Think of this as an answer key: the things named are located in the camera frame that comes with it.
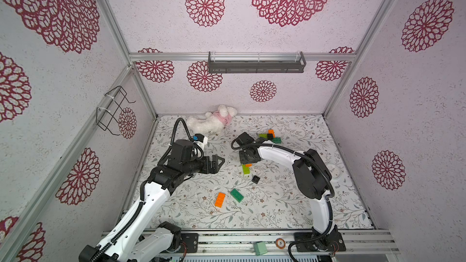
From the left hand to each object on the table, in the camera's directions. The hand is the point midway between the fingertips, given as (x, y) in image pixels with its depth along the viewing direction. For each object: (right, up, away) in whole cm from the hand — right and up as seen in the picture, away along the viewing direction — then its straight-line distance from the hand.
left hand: (215, 161), depth 75 cm
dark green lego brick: (+33, +7, +28) cm, 44 cm away
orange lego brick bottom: (+1, -20, +9) cm, 22 cm away
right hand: (+13, -1, +22) cm, 26 cm away
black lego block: (+28, +10, +29) cm, 41 cm away
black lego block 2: (+19, -12, +17) cm, 28 cm away
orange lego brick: (+16, -5, +21) cm, 27 cm away
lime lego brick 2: (+25, +10, +32) cm, 42 cm away
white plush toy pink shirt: (-3, +18, +31) cm, 35 cm away
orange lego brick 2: (+31, +13, +38) cm, 51 cm away
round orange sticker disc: (+27, -34, -1) cm, 43 cm away
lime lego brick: (+14, -8, +20) cm, 26 cm away
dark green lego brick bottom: (+9, -18, +11) cm, 23 cm away
